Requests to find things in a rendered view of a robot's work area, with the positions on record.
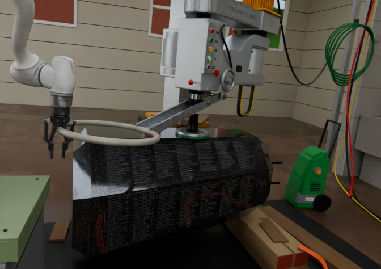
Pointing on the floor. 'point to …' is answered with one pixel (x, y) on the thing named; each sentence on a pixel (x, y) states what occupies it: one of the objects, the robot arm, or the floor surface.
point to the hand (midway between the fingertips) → (57, 150)
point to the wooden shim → (59, 231)
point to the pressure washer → (310, 176)
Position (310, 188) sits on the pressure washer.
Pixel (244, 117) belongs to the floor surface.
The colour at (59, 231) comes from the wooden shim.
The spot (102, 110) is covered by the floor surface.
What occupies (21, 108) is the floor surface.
